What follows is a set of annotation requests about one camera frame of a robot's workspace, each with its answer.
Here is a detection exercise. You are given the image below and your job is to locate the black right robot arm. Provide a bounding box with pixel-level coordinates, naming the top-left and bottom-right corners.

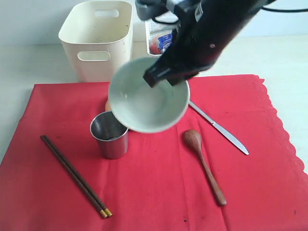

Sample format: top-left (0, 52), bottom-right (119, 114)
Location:
top-left (135, 0), bottom-right (307, 87)

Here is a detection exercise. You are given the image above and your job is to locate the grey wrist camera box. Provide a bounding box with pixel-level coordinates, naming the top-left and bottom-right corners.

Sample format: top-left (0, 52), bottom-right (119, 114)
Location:
top-left (135, 0), bottom-right (182, 21)

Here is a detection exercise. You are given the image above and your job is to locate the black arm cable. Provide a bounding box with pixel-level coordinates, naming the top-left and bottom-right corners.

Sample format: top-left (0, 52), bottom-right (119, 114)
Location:
top-left (261, 6), bottom-right (308, 13)

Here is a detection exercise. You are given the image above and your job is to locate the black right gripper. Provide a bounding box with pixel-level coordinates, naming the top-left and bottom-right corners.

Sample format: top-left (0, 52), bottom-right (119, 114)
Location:
top-left (143, 4), bottom-right (255, 88)

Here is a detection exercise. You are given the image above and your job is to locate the brown wooden spoon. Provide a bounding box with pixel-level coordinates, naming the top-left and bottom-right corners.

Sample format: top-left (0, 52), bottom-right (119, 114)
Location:
top-left (182, 129), bottom-right (227, 206)

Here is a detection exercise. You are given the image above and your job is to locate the white blue milk carton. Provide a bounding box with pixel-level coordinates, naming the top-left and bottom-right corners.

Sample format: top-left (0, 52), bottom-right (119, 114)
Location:
top-left (156, 34), bottom-right (173, 54)

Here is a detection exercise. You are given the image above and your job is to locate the red table cloth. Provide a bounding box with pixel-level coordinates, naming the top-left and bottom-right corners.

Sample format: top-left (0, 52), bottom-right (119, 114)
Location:
top-left (0, 75), bottom-right (308, 231)

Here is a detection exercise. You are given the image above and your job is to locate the white perforated plastic basket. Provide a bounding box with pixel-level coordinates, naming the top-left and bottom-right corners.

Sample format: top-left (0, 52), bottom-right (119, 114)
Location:
top-left (145, 20), bottom-right (176, 57)

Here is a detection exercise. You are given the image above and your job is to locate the stainless steel cup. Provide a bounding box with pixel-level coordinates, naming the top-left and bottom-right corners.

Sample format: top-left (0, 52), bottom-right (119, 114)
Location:
top-left (90, 111), bottom-right (128, 159)

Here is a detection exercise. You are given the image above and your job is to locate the dark brown chopstick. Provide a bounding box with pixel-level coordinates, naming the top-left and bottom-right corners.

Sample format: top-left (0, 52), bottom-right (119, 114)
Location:
top-left (43, 135), bottom-right (113, 217)
top-left (40, 136), bottom-right (108, 219)

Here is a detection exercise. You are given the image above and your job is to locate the red sausage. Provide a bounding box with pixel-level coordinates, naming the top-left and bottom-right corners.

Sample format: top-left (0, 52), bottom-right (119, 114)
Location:
top-left (149, 42), bottom-right (161, 55)

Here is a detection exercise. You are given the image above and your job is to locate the cream plastic tub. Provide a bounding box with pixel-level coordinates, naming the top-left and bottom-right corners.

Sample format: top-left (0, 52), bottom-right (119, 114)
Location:
top-left (58, 0), bottom-right (133, 82)

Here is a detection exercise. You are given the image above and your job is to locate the white ceramic bowl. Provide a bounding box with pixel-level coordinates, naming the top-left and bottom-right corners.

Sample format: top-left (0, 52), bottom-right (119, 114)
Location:
top-left (108, 57), bottom-right (190, 133)

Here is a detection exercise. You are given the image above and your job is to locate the silver table knife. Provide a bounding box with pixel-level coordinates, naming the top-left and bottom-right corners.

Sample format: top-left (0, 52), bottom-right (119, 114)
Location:
top-left (189, 101), bottom-right (249, 155)

